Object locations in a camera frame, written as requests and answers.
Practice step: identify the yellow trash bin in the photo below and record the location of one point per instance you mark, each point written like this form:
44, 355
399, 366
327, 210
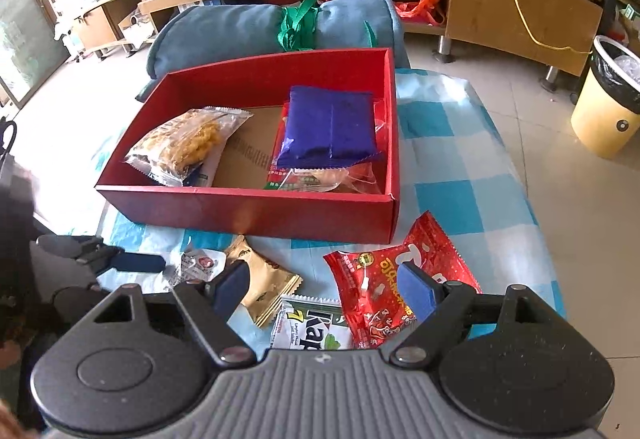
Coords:
600, 119

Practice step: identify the large red printed snack packet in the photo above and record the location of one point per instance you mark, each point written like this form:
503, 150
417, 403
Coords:
370, 289

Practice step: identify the glass door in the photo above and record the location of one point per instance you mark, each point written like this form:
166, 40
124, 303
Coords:
25, 34

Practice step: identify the clear packet of beige snack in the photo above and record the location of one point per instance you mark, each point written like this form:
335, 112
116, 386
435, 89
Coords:
345, 181

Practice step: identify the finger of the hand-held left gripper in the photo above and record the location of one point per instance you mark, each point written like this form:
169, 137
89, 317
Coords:
137, 263

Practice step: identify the red cardboard box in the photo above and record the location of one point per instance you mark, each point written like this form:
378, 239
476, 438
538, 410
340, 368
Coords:
250, 214

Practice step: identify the white green snack packet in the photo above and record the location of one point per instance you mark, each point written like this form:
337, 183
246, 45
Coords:
305, 324

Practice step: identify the clear packet of yellow crisps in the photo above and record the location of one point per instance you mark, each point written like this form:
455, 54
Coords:
185, 139

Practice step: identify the small clear round-label packet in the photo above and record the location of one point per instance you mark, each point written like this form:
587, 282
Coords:
200, 264

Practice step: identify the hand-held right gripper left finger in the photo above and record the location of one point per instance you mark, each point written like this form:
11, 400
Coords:
232, 289

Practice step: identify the blue snack packet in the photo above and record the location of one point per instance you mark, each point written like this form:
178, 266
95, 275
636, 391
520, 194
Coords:
325, 124

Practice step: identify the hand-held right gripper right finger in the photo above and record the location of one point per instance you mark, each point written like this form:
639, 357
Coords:
415, 291

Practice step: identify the blue rolled blanket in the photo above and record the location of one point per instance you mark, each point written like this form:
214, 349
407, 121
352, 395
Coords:
225, 29

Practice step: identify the brown gold snack packet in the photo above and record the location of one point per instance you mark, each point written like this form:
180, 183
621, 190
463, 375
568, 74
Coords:
265, 279

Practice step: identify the blue white checked cloth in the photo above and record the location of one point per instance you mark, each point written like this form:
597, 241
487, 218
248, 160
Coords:
450, 159

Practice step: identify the wooden television stand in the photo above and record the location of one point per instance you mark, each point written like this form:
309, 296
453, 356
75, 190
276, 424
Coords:
500, 4

